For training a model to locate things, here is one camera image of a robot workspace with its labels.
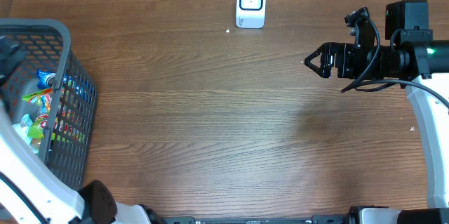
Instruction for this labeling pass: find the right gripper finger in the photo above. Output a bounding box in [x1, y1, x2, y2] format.
[304, 60, 331, 78]
[304, 42, 330, 63]

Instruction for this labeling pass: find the blue Oreo cookie pack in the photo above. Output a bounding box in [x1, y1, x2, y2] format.
[36, 69, 90, 99]

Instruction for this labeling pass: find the green Haribo candy bag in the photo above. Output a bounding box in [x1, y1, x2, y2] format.
[21, 87, 85, 144]

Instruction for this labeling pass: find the light green wipes packet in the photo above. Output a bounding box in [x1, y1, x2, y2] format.
[13, 114, 41, 155]

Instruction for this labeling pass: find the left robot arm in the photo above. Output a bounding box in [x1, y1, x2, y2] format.
[1, 34, 160, 223]

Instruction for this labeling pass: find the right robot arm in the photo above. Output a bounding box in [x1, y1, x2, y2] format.
[304, 0, 448, 223]

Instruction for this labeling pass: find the white barcode scanner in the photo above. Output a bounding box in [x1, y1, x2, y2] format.
[236, 0, 267, 29]

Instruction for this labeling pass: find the grey plastic basket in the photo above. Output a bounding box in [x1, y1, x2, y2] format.
[1, 18, 98, 190]

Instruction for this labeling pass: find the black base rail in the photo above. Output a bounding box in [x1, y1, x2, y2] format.
[162, 214, 351, 224]

